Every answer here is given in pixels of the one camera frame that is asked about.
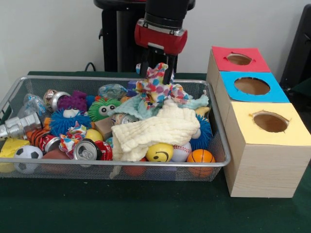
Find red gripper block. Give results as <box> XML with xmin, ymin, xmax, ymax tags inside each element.
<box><xmin>134</xmin><ymin>18</ymin><xmax>189</xmax><ymax>85</ymax></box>

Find polka dot cloth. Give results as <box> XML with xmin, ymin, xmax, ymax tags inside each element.
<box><xmin>135</xmin><ymin>62</ymin><xmax>192</xmax><ymax>110</ymax></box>

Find cream waffle cloth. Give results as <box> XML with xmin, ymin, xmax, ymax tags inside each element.
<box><xmin>109</xmin><ymin>99</ymin><xmax>201</xmax><ymax>180</ymax></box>

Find crushed clear plastic bottle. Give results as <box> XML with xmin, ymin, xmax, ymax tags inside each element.
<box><xmin>17</xmin><ymin>93</ymin><xmax>47</xmax><ymax>117</ymax></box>

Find grey crushed bottle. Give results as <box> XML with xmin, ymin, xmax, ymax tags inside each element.
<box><xmin>0</xmin><ymin>112</ymin><xmax>44</xmax><ymax>142</ymax></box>

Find shallow silver mesh bin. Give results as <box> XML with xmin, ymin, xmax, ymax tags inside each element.
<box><xmin>0</xmin><ymin>75</ymin><xmax>231</xmax><ymax>182</ymax></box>

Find wooden box with three holes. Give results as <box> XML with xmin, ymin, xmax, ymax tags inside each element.
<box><xmin>206</xmin><ymin>46</ymin><xmax>311</xmax><ymax>199</ymax></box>

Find mint green waffle cloth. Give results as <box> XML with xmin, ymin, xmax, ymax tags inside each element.
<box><xmin>106</xmin><ymin>93</ymin><xmax>209</xmax><ymax>121</ymax></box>

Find green spiky toy with eyes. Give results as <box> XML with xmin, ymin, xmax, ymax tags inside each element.
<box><xmin>87</xmin><ymin>97</ymin><xmax>122</xmax><ymax>122</ymax></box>

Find yellow smiley ball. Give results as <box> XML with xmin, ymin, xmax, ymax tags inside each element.
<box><xmin>145</xmin><ymin>143</ymin><xmax>174</xmax><ymax>163</ymax></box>

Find purple knobbly toy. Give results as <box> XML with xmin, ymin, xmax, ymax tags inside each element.
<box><xmin>58</xmin><ymin>91</ymin><xmax>88</xmax><ymax>114</ymax></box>

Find small orange basketball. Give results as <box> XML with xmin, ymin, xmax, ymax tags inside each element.
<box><xmin>186</xmin><ymin>149</ymin><xmax>216</xmax><ymax>178</ymax></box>

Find blue spiky toy small eyes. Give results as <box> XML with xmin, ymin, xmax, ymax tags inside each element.
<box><xmin>48</xmin><ymin>108</ymin><xmax>92</xmax><ymax>136</ymax></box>

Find dark green table cloth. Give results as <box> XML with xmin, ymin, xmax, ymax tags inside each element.
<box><xmin>0</xmin><ymin>70</ymin><xmax>311</xmax><ymax>233</ymax></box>
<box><xmin>290</xmin><ymin>78</ymin><xmax>311</xmax><ymax>98</ymax></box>

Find black flat panel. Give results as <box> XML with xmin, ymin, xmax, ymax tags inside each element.
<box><xmin>279</xmin><ymin>3</ymin><xmax>311</xmax><ymax>90</ymax></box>

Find small soccer ball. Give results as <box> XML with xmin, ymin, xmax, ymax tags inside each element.
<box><xmin>13</xmin><ymin>145</ymin><xmax>44</xmax><ymax>174</ymax></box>

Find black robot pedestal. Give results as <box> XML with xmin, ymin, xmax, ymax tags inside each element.
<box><xmin>93</xmin><ymin>0</ymin><xmax>196</xmax><ymax>73</ymax></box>

